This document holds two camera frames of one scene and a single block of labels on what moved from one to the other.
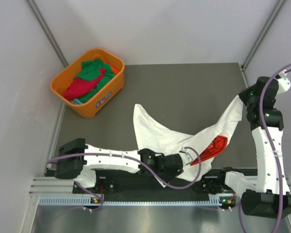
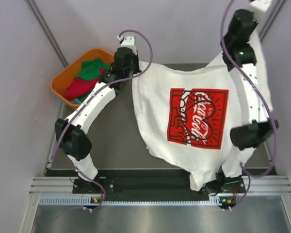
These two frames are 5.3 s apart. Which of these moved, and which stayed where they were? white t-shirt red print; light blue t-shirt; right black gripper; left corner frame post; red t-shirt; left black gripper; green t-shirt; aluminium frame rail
Moved: left black gripper; right black gripper; white t-shirt red print
Stayed: aluminium frame rail; red t-shirt; green t-shirt; left corner frame post; light blue t-shirt
